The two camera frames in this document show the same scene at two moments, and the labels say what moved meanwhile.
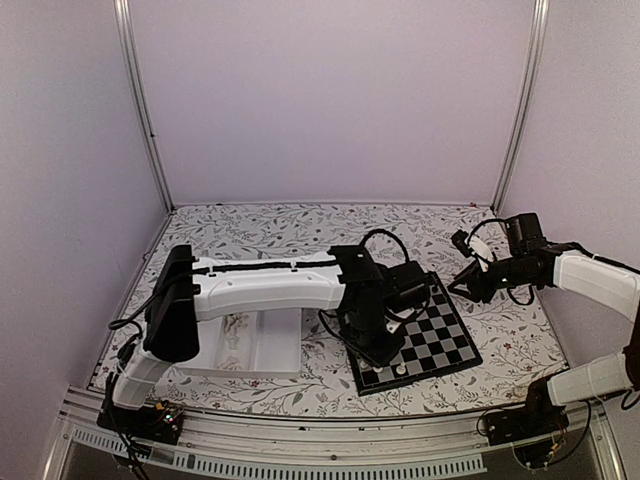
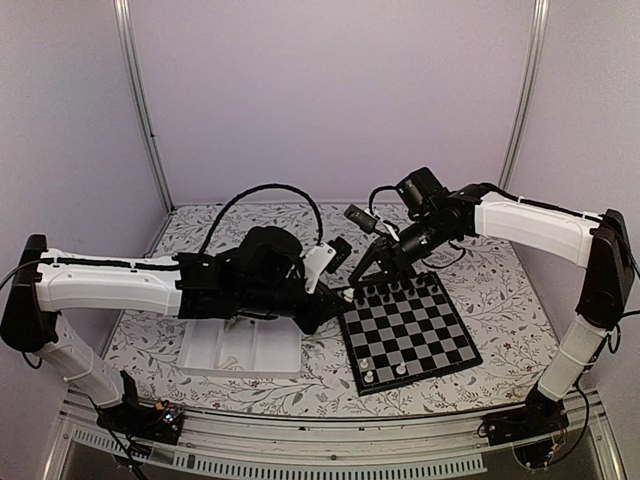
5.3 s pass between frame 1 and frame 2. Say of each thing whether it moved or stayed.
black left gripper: moved
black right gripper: moved
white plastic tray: stayed
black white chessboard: stayed
